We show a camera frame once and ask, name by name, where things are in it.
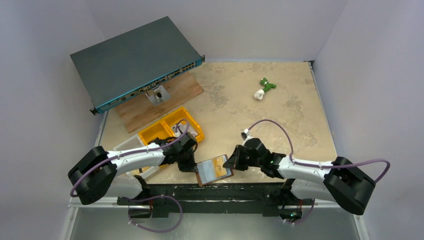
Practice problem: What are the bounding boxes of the yellow bin with black cards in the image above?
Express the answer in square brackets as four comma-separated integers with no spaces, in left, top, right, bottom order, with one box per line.
[138,120,175,145]

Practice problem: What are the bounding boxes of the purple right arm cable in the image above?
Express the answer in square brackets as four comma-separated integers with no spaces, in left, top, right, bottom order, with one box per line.
[243,119,391,226]

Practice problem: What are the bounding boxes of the yellow bin with silver cards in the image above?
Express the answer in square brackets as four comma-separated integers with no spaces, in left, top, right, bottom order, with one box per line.
[161,106,205,143]

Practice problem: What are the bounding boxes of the plywood board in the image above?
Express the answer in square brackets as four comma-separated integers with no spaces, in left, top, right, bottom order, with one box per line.
[114,72,204,133]

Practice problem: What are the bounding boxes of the grey network switch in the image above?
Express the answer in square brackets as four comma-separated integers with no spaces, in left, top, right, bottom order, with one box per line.
[70,16,205,115]

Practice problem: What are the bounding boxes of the brown leather card holder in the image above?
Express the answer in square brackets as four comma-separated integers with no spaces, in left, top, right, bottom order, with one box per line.
[195,154,234,187]

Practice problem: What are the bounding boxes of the black metal base rail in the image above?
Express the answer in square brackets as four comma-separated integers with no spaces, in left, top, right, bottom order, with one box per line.
[117,182,313,220]

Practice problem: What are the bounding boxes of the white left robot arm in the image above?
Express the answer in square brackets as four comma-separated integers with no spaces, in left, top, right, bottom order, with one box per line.
[67,132,198,205]

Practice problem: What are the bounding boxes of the white bin with gold cards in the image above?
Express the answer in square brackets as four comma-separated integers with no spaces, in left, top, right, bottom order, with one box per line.
[112,134,160,180]

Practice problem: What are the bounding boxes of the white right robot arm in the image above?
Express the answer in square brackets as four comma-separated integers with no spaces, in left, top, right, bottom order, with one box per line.
[223,138,376,215]

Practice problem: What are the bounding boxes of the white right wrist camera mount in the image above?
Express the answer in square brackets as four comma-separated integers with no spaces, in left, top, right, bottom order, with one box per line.
[241,128,253,145]

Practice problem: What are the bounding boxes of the green and white plastic fitting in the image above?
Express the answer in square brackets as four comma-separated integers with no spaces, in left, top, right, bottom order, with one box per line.
[253,77,277,101]

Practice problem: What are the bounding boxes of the grey metal bracket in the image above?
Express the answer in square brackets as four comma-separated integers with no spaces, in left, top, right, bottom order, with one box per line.
[145,85,171,106]

